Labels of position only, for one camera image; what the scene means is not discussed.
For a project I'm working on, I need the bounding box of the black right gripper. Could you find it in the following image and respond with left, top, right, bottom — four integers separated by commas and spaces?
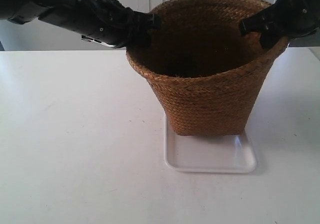
239, 0, 320, 50

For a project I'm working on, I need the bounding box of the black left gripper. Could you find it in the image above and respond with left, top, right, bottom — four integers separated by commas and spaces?
38, 0, 161, 48

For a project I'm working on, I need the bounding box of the brown woven wicker basket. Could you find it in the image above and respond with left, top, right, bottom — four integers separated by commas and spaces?
126, 0, 288, 136

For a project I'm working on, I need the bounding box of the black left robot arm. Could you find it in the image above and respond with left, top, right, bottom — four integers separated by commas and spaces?
0, 0, 161, 49

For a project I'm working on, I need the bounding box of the white rectangular plastic tray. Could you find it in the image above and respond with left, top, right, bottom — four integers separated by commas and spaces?
164, 119, 258, 174

